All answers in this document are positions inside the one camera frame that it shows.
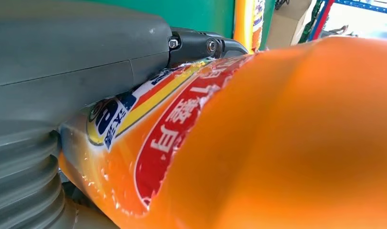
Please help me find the orange detergent bottle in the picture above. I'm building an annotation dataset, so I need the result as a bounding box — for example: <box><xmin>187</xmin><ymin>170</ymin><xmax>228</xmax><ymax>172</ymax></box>
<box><xmin>232</xmin><ymin>0</ymin><xmax>267</xmax><ymax>54</ymax></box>
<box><xmin>57</xmin><ymin>35</ymin><xmax>387</xmax><ymax>229</ymax></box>

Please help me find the blue metal shelving rack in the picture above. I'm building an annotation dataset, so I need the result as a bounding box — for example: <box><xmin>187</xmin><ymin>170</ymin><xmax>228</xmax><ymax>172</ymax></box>
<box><xmin>334</xmin><ymin>0</ymin><xmax>387</xmax><ymax>16</ymax></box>

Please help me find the green plastic crate stack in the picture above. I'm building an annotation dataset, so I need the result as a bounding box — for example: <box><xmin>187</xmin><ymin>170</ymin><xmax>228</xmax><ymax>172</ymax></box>
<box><xmin>298</xmin><ymin>0</ymin><xmax>324</xmax><ymax>44</ymax></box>

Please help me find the brown cardboard box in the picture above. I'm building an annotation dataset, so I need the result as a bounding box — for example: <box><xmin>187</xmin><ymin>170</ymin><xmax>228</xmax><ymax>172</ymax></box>
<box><xmin>265</xmin><ymin>0</ymin><xmax>314</xmax><ymax>50</ymax></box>

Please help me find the red metal pole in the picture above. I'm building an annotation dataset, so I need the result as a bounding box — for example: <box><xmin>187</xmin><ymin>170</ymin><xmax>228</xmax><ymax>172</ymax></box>
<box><xmin>308</xmin><ymin>0</ymin><xmax>335</xmax><ymax>42</ymax></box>

